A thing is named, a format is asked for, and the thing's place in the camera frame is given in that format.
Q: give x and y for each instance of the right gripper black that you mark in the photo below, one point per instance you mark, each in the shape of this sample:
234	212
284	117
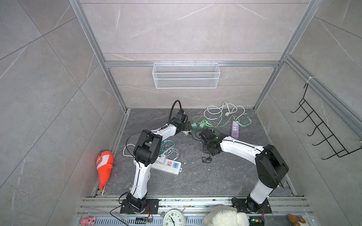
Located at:
205	150

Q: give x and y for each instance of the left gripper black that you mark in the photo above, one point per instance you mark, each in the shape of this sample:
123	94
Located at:
188	125

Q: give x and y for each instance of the purple power strip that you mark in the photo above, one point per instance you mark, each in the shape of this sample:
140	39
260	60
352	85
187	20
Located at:
235	130

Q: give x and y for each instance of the white charger with label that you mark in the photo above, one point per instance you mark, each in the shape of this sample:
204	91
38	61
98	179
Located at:
162	159

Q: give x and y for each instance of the white multicolour power strip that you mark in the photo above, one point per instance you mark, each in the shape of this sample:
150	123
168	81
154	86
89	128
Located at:
171	167

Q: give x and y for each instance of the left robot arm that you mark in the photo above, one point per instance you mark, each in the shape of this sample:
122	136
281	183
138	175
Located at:
146	152

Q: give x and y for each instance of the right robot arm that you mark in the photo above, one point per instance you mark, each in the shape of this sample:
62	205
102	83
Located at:
270	165

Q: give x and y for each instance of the green charger left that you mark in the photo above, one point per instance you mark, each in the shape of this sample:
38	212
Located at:
194	126

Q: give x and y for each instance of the white plush toy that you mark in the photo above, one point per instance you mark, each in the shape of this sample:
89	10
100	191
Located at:
223	215

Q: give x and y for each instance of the red plush toy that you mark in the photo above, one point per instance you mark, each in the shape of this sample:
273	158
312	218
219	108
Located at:
104	165

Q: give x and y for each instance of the white analog clock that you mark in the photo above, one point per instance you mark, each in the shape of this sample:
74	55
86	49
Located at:
174	217

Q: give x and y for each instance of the brown plush toy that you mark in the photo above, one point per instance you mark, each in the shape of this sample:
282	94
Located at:
297	221

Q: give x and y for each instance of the pink plush toy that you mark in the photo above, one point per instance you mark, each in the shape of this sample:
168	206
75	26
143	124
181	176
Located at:
88	221

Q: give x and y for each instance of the white wire mesh basket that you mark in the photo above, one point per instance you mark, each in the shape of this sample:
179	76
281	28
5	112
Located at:
186	75

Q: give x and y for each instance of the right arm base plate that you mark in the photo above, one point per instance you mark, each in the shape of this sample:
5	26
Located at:
248	205

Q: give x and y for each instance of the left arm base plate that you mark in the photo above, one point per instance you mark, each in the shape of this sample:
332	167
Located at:
144	206

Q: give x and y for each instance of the black wire hook rack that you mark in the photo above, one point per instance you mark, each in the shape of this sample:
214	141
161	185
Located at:
320	126

